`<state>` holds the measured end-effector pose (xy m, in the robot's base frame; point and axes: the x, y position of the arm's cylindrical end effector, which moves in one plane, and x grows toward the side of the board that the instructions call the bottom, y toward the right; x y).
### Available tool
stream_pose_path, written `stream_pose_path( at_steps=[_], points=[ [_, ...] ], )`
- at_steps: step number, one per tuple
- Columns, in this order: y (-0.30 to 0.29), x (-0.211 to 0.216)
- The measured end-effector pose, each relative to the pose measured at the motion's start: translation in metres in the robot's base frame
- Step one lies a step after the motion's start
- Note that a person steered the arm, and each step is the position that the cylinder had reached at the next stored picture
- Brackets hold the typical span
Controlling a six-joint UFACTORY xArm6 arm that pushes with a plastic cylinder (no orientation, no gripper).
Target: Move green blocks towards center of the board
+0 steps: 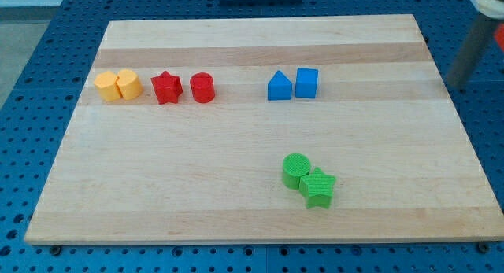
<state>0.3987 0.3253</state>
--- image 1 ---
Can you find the white and red tool mount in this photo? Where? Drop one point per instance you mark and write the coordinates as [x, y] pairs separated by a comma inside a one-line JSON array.
[[490, 8]]

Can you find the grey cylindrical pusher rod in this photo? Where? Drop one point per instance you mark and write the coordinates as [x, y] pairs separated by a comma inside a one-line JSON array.
[[472, 50]]

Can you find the wooden board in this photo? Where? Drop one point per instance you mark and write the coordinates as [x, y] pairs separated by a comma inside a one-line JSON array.
[[133, 172]]

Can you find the blue cube block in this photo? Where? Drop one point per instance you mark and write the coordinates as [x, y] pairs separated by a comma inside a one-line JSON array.
[[306, 83]]

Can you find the blue triangle block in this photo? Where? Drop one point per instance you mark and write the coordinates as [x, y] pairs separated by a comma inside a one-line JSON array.
[[279, 87]]

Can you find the green star block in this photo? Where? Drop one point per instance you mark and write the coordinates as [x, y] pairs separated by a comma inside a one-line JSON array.
[[317, 188]]

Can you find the green cylinder block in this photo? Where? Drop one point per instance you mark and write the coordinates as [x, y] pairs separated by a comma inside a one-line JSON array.
[[295, 166]]

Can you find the red cylinder block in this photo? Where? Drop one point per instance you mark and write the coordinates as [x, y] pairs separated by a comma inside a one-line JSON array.
[[202, 87]]

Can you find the red star block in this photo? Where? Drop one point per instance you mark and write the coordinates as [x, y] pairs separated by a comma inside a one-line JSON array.
[[167, 88]]

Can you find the yellow cylinder block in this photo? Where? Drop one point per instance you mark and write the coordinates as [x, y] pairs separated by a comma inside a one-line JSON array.
[[129, 84]]

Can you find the yellow hexagon block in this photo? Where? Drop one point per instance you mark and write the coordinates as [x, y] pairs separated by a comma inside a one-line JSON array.
[[106, 85]]

